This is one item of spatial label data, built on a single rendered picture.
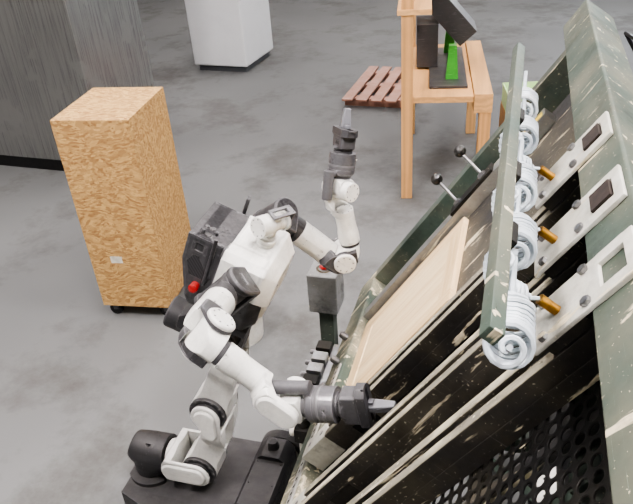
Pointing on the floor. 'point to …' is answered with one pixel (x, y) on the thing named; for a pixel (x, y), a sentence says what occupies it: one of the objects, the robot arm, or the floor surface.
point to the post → (329, 327)
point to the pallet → (376, 88)
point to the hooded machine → (229, 33)
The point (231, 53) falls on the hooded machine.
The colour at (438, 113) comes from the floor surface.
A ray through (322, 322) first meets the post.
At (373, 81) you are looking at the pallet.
